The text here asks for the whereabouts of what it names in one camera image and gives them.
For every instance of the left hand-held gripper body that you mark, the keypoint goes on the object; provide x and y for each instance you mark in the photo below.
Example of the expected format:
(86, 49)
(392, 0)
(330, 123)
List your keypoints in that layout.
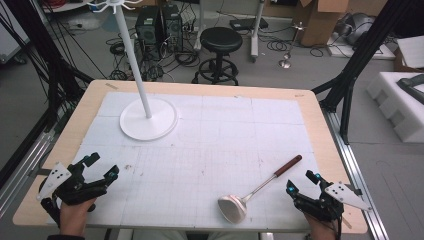
(78, 191)

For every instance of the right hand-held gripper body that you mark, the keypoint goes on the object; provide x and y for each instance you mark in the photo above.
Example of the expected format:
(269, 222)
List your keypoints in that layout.
(325, 206)

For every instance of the white rack stand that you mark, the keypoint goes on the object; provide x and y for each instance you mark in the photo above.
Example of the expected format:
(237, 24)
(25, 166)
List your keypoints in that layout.
(146, 127)

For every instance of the person's right hand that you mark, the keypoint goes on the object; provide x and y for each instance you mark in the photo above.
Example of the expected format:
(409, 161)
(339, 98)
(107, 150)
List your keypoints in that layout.
(320, 230)

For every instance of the person's left hand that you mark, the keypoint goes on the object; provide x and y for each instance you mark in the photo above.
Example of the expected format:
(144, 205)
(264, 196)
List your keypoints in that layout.
(75, 216)

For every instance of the white grid mat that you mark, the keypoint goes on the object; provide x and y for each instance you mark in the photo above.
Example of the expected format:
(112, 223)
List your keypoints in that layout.
(200, 150)

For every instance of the white foam block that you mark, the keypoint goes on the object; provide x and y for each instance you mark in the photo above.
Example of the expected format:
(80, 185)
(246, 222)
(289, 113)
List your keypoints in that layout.
(395, 110)

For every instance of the silver metal floor stand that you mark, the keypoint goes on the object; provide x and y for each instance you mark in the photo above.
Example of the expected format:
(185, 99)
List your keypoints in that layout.
(290, 46)

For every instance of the dark grey curved part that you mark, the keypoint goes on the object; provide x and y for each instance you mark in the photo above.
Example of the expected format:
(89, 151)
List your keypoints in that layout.
(411, 86)

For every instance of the black computer tower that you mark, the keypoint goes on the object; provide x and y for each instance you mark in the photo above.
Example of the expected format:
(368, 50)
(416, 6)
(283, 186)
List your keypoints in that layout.
(172, 26)
(148, 28)

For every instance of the brown cardboard box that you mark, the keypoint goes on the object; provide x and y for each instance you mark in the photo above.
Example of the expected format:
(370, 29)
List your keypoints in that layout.
(321, 23)

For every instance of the grey round device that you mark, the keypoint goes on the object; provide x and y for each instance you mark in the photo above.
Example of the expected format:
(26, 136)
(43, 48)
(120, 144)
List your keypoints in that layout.
(358, 28)

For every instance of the white stand leg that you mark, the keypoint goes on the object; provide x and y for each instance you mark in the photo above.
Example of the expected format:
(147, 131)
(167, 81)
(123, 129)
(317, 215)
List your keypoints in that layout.
(256, 30)
(200, 26)

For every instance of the white box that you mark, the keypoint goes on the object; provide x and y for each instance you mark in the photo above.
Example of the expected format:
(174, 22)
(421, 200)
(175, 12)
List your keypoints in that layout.
(411, 51)

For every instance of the black round stool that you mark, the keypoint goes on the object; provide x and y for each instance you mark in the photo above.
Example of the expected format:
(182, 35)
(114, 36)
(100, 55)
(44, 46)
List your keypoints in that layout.
(221, 39)

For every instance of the black flat floor device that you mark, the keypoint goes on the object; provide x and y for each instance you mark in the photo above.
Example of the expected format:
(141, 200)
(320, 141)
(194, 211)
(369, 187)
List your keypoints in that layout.
(248, 23)

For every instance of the aluminium rail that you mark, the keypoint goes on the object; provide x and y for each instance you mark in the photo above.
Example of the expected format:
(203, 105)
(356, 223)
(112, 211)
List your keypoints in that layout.
(361, 183)
(23, 166)

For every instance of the black metal frame strut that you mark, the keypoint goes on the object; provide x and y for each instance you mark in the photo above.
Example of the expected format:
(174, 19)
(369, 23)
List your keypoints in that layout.
(50, 66)
(353, 70)

